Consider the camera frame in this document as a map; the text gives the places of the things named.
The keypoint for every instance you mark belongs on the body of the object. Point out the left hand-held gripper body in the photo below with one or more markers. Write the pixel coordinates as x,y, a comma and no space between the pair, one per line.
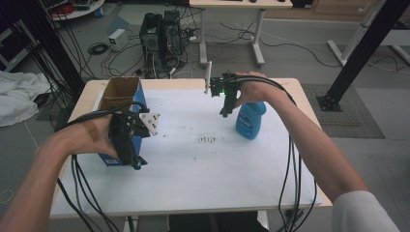
127,125

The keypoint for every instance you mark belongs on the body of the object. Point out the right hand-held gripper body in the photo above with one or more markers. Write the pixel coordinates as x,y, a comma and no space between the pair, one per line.
225,84

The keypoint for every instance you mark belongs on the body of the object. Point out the blue plastic bottle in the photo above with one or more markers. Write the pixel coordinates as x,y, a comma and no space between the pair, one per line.
249,124

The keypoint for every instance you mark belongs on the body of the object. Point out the blue cardboard box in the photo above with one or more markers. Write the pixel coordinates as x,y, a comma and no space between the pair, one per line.
121,90

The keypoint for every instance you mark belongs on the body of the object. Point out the person's right hand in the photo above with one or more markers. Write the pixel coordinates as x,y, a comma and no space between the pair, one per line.
256,88

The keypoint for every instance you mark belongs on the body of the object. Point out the person's left hand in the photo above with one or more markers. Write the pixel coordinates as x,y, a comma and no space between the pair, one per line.
87,137

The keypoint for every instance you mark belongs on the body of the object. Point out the wooden desk with white legs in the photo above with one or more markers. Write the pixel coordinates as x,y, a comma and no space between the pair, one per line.
257,42

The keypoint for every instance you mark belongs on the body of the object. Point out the white table mat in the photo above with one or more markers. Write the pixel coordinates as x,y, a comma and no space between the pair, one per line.
199,174

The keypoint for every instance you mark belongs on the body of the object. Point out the light wooden table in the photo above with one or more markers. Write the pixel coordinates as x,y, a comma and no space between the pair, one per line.
298,93

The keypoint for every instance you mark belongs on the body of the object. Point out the black computer tower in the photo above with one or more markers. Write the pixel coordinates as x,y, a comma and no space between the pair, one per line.
173,32
151,38

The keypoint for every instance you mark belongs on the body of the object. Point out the small white box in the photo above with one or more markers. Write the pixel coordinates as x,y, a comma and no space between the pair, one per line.
117,39

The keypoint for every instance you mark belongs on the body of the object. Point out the crumpled white cloth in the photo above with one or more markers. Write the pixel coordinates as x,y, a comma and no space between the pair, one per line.
19,96

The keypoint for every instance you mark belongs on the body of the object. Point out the round white table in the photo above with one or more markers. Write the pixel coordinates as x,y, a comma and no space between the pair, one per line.
80,11

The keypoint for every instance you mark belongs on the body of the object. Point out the grey floor mat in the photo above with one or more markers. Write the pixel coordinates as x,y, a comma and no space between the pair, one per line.
357,119

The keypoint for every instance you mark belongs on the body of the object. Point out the white metal stand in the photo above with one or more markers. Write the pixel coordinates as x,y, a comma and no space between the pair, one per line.
351,42

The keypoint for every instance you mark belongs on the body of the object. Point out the dark equipment rack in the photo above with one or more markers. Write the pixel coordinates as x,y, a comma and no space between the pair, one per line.
13,48

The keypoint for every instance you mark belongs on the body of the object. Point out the person's white sleeve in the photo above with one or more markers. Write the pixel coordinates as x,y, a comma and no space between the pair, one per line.
361,216

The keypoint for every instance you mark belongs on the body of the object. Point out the black metal post with base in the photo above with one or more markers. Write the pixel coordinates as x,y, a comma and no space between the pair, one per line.
364,51

